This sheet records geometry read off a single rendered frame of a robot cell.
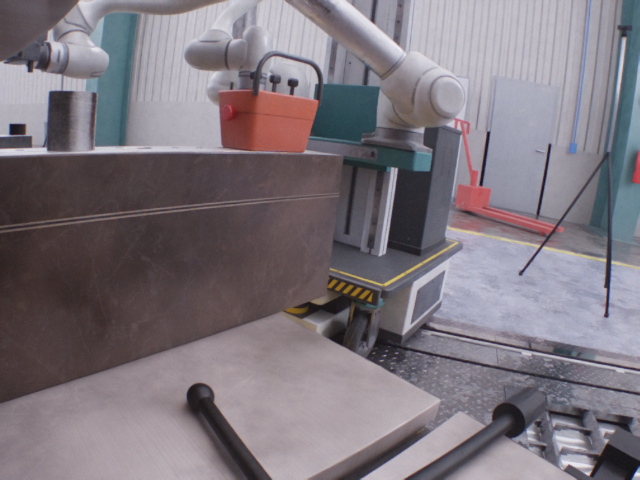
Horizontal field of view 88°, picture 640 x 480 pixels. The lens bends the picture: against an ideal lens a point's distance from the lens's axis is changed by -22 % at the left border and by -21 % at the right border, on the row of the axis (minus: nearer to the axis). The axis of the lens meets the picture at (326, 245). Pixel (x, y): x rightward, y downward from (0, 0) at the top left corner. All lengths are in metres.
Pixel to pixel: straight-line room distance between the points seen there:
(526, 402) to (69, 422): 0.73
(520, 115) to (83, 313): 6.83
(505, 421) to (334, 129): 1.18
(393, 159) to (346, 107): 0.36
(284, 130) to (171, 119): 8.32
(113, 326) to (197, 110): 8.13
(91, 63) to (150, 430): 1.00
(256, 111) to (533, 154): 6.45
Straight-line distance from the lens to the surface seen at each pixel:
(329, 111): 1.57
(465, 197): 5.40
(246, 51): 1.28
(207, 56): 1.33
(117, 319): 0.74
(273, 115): 0.86
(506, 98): 7.09
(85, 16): 1.37
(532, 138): 7.08
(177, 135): 9.05
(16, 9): 0.47
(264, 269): 0.92
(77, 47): 1.29
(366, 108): 1.49
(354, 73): 1.64
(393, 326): 1.49
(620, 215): 6.44
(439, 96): 1.04
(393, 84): 1.08
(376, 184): 1.51
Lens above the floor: 0.73
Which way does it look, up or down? 15 degrees down
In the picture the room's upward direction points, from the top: 7 degrees clockwise
